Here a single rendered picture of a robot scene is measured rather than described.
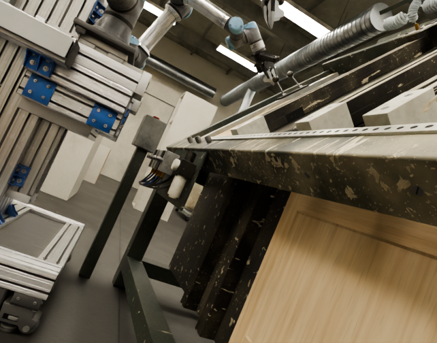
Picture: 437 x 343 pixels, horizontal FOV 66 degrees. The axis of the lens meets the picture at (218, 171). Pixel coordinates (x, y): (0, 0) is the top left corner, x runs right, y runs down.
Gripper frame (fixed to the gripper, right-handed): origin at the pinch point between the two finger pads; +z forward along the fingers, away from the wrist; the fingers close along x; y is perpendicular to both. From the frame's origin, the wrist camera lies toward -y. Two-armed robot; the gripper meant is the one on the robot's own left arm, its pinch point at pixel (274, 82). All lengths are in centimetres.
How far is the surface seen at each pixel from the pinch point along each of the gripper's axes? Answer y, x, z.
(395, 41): -53, -37, 5
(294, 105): -43, 48, 8
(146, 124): 36, 67, -8
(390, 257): -92, 100, 35
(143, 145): 38, 73, 1
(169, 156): -7, 87, 7
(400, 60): -64, -8, 11
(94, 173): 496, -46, 42
